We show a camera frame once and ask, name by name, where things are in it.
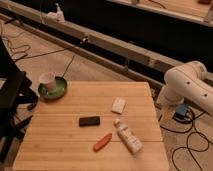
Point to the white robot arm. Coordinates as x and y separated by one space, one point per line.
187 82

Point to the white rectangular block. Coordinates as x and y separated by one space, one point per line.
118 105

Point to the black rectangular block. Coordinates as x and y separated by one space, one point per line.
89 121

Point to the green plate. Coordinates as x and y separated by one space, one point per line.
58 92

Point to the white plastic bottle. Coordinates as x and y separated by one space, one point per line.
132 142

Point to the white cup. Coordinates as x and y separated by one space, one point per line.
48 81

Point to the blue box on floor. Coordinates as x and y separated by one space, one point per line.
181 111

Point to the black chair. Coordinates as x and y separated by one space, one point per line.
15 90

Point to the white object on rail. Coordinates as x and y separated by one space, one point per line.
58 15

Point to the long metal rail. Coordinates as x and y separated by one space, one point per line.
144 41

